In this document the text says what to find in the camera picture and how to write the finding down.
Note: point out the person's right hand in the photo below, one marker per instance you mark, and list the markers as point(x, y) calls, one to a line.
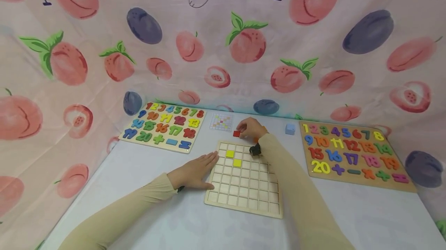
point(255, 128)

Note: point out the person's left hand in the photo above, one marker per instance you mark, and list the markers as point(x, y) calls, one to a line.
point(191, 173)

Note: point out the person's left thumb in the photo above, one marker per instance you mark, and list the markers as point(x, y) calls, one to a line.
point(204, 185)

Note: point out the person's right fingers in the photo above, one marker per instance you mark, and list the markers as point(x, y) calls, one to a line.
point(245, 130)

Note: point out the person's left fingers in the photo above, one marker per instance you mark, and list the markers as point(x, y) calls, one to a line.
point(208, 163)

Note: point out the red cube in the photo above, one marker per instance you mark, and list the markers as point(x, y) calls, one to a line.
point(236, 134)

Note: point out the person's right forearm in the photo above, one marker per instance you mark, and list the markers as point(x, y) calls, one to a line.
point(299, 196)

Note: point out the person's left forearm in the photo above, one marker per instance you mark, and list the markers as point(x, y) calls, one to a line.
point(125, 213)

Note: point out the black wrist band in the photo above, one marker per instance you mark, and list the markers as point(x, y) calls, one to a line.
point(255, 150)
point(180, 189)

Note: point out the yellow square tile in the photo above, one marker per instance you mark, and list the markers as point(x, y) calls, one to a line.
point(230, 153)
point(237, 162)

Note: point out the white pattern card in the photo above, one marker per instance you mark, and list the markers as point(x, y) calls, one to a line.
point(221, 122)

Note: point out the wooden grid board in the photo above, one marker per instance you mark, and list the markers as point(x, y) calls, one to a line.
point(244, 188)

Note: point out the light blue cube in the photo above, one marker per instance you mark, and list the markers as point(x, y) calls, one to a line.
point(290, 129)

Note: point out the set of colourful number pieces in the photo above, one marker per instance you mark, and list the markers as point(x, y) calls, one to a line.
point(352, 152)
point(163, 128)

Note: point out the pale wooden number puzzle board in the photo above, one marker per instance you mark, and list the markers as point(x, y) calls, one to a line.
point(126, 137)

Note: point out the brown wooden number puzzle board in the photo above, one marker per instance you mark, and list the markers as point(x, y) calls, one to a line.
point(407, 184)

